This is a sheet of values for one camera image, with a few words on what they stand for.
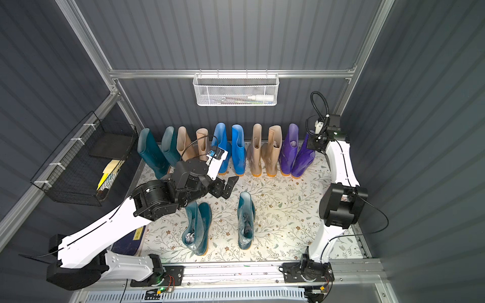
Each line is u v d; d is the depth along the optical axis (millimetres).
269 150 908
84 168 726
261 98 939
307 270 682
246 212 699
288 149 846
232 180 540
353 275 741
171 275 724
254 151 842
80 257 383
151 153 890
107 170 732
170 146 832
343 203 489
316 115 784
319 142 663
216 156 496
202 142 917
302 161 861
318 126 806
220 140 980
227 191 548
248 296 771
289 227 867
